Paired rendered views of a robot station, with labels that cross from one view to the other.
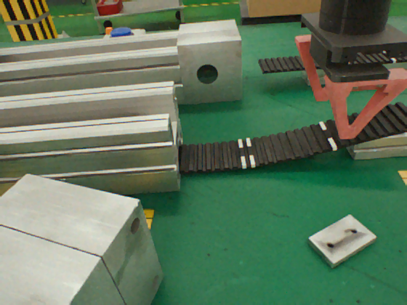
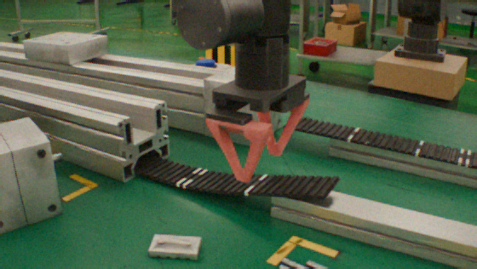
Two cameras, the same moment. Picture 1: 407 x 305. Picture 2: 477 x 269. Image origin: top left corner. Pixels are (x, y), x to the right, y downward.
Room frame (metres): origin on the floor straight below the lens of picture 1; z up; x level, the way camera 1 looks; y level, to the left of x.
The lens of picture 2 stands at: (-0.14, -0.35, 1.06)
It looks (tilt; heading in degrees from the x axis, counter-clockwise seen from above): 22 degrees down; 28
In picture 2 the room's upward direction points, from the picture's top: straight up
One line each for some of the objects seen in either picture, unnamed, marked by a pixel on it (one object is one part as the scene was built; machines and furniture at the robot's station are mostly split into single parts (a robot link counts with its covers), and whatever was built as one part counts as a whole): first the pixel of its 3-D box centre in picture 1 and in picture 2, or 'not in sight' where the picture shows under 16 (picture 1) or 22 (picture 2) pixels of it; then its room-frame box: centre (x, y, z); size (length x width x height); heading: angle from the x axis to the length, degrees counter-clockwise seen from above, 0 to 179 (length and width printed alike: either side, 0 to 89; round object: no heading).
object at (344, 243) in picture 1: (341, 240); (175, 246); (0.16, -0.11, 0.78); 0.05 x 0.03 x 0.01; 114
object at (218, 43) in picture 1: (210, 58); (248, 101); (0.49, -0.02, 0.83); 0.12 x 0.09 x 0.10; 178
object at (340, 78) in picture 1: (350, 89); (249, 136); (0.26, -0.14, 0.87); 0.07 x 0.07 x 0.09; 88
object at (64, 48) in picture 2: not in sight; (66, 53); (0.50, 0.43, 0.87); 0.16 x 0.11 x 0.07; 88
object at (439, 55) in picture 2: not in sight; (422, 39); (0.98, -0.24, 0.88); 0.12 x 0.09 x 0.08; 90
